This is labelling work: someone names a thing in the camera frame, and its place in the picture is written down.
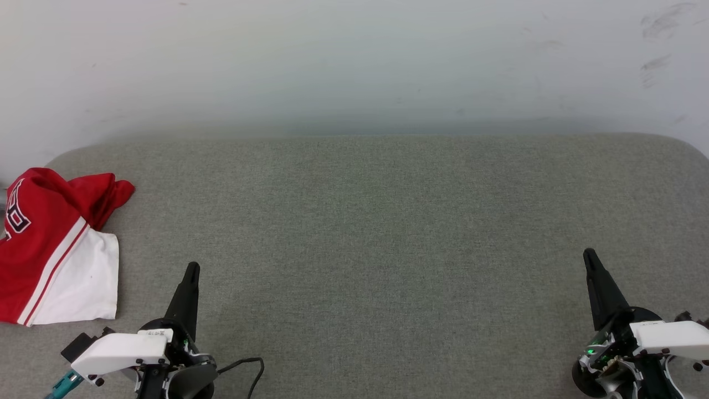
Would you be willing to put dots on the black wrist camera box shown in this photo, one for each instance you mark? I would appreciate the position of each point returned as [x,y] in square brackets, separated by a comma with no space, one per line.
[686,317]
[77,346]

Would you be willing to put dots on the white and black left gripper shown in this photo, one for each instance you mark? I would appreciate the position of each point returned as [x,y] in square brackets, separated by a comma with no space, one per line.
[119,352]

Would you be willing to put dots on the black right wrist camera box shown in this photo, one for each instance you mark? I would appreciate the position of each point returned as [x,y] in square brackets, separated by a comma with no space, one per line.
[686,317]

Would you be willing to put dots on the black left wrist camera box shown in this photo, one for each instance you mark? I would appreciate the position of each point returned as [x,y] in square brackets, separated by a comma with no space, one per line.
[77,346]

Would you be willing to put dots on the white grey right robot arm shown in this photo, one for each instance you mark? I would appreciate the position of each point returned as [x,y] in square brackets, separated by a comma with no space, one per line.
[653,382]

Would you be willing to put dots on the red and white basketball jersey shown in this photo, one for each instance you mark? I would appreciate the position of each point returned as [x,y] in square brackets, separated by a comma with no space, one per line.
[44,233]

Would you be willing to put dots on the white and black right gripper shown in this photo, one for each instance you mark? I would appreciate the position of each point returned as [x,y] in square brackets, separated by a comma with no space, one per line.
[673,338]

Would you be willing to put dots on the teal left camera plug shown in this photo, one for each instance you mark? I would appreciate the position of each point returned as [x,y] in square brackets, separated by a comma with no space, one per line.
[65,383]

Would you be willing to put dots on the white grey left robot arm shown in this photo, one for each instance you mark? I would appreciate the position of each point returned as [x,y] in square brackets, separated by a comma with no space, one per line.
[191,382]

